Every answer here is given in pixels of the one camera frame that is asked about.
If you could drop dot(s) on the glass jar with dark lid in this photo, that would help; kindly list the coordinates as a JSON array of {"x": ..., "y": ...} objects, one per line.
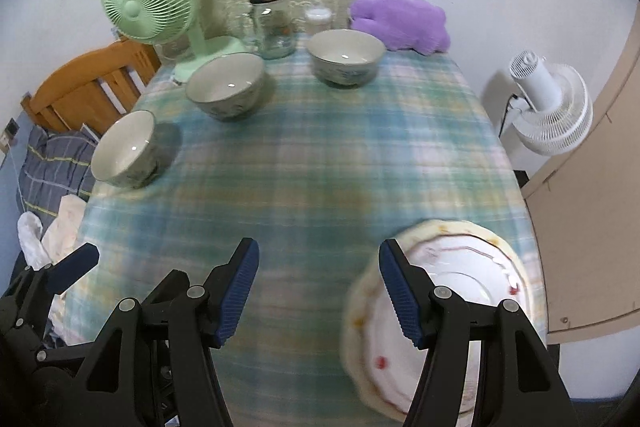
[{"x": 272, "y": 27}]

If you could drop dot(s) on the white red flower plate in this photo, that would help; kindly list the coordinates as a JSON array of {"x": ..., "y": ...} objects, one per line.
[{"x": 465, "y": 267}]

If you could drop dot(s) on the beige door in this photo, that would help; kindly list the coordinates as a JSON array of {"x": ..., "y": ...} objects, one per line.
[{"x": 590, "y": 232}]

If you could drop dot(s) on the purple plush cushion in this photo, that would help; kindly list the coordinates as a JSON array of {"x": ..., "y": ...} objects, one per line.
[{"x": 400, "y": 22}]

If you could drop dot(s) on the white cloth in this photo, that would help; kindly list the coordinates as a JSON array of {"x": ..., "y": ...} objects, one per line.
[{"x": 60, "y": 227}]

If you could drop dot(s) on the wooden headboard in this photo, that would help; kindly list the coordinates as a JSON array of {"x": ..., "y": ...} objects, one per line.
[{"x": 85, "y": 92}]

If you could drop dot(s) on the wall socket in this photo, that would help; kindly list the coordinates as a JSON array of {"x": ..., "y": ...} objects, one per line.
[{"x": 10, "y": 132}]

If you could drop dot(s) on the large yellow flower plate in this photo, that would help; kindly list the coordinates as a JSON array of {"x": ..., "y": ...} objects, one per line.
[{"x": 352, "y": 332}]

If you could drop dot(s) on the blue striped bedding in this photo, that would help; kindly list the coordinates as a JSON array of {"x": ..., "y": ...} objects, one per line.
[{"x": 55, "y": 167}]

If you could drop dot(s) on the green desk fan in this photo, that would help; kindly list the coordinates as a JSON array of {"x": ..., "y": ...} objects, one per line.
[{"x": 135, "y": 7}]

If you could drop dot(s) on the clear glass mug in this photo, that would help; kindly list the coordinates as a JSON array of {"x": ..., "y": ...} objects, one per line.
[{"x": 245, "y": 29}]

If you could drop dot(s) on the plaid tablecloth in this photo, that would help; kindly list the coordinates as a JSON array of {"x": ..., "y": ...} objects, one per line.
[{"x": 310, "y": 167}]

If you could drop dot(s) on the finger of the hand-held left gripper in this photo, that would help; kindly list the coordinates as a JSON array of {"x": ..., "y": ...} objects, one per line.
[
  {"x": 75, "y": 266},
  {"x": 167, "y": 287}
]

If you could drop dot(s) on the white fan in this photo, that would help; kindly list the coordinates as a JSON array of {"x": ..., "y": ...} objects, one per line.
[{"x": 550, "y": 107}]

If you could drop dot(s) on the small jar with white lid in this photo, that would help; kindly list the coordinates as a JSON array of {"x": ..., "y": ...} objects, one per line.
[{"x": 318, "y": 19}]

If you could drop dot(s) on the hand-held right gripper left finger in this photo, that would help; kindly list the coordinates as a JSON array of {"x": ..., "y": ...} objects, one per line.
[{"x": 240, "y": 292}]

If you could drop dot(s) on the grey floral ceramic bowl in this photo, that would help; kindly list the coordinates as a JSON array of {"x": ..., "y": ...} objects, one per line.
[
  {"x": 125, "y": 152},
  {"x": 225, "y": 84},
  {"x": 345, "y": 54}
]

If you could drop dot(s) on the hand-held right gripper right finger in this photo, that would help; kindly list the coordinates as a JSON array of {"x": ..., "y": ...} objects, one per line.
[{"x": 400, "y": 292}]

